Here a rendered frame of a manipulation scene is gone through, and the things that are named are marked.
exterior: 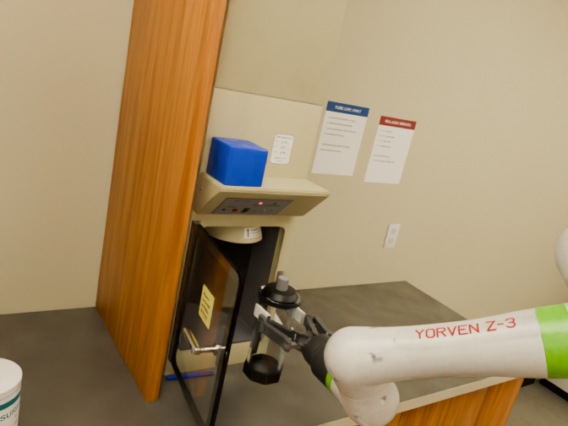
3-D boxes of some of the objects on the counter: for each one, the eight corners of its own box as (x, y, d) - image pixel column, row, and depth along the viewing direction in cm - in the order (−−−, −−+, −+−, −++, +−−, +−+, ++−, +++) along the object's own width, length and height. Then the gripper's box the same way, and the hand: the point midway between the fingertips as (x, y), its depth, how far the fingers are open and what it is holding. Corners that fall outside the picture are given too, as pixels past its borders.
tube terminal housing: (133, 328, 159) (172, 72, 138) (227, 317, 178) (274, 90, 157) (163, 376, 140) (213, 87, 119) (264, 358, 159) (324, 106, 138)
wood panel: (95, 306, 166) (159, -203, 128) (104, 305, 168) (171, -197, 130) (145, 402, 129) (259, -278, 90) (157, 400, 130) (273, -269, 92)
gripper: (367, 335, 118) (309, 290, 136) (289, 348, 106) (237, 297, 123) (359, 364, 120) (303, 316, 138) (281, 380, 108) (231, 324, 125)
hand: (277, 311), depth 129 cm, fingers closed on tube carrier, 9 cm apart
